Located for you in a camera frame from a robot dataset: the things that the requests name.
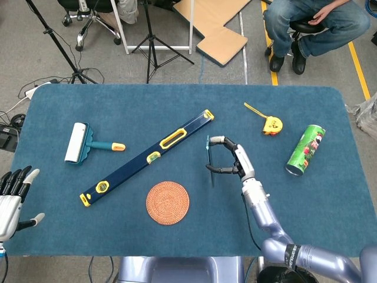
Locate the black power adapter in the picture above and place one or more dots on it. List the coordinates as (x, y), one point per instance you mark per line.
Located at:
(8, 138)

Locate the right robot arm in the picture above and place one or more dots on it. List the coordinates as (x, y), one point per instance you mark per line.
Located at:
(262, 212)

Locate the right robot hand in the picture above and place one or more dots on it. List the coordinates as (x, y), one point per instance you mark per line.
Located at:
(244, 162)

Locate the white power strip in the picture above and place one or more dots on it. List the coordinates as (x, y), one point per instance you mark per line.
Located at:
(33, 92)

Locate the blue felt table cover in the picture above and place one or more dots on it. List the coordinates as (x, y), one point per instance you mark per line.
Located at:
(206, 97)

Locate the white desk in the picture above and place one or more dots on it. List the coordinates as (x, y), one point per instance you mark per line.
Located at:
(123, 35)

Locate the navy and yellow spirit level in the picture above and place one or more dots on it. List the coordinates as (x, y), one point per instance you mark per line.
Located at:
(132, 165)

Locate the person in grey trousers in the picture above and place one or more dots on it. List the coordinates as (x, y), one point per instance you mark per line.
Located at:
(128, 11)

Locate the person in dark sweater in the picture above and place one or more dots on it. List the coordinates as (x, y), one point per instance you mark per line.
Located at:
(282, 17)

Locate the lavender robot torso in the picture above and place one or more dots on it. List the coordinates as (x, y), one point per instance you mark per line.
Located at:
(179, 269)

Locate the round woven rattan coaster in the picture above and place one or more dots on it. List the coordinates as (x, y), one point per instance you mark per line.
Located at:
(168, 203)

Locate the black tripod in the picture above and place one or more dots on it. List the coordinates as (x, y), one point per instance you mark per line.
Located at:
(59, 47)
(151, 41)

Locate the green chips can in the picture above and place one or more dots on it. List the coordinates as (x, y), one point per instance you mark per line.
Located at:
(306, 150)

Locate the teal lint roller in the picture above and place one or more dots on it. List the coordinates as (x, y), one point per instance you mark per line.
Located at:
(75, 144)

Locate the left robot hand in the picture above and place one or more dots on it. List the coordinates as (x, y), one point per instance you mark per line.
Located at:
(9, 209)

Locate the black stool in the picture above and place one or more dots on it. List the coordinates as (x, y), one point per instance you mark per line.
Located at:
(306, 27)

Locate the clear plastic bag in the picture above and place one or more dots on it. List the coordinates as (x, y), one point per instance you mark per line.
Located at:
(366, 118)

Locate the yellow tape measure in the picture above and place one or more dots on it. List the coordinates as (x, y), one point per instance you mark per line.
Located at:
(274, 125)

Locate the tan cardboard sheet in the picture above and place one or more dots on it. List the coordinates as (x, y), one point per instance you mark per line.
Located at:
(218, 32)

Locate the office chair base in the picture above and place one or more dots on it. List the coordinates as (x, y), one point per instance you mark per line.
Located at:
(88, 25)

